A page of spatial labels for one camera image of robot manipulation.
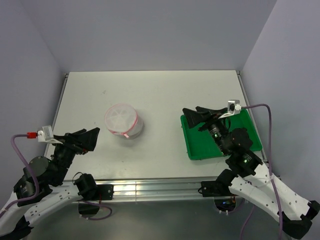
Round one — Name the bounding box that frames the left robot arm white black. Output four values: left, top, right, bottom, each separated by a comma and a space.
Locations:
0, 125, 100, 240

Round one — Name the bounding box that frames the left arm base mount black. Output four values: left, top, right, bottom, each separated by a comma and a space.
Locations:
78, 184, 114, 221

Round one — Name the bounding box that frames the green plastic tray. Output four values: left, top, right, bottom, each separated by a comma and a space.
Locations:
180, 110, 263, 161

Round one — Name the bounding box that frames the mesh laundry bag pink trim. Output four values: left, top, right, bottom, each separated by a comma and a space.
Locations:
104, 103, 144, 140

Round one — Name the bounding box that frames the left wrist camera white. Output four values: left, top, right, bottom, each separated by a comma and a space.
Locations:
26, 125, 62, 144

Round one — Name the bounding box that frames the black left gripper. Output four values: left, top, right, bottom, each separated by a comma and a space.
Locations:
50, 126, 100, 184

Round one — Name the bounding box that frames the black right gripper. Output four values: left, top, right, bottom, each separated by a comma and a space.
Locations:
181, 106, 229, 154

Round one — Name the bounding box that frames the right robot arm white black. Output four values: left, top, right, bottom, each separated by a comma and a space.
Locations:
182, 100, 320, 240

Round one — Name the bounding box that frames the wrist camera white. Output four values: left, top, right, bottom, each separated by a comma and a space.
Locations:
219, 99, 242, 119
26, 125, 62, 144

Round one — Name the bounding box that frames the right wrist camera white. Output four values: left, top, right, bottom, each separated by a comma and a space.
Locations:
219, 99, 242, 119

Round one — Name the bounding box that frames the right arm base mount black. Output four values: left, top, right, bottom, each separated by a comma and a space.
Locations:
197, 180, 245, 215

